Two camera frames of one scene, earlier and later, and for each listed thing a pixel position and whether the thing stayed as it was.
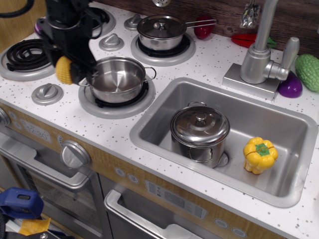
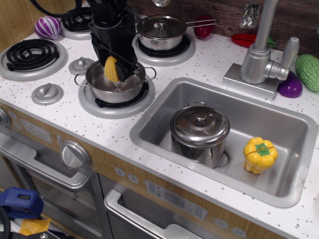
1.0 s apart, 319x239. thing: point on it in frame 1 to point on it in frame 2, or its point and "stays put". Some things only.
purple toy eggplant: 291,88 stays put
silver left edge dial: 4,118 stays put
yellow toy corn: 63,70 to 110,69
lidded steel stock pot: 199,132 stays put
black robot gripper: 72,38 to 117,41
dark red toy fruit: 203,32 stays put
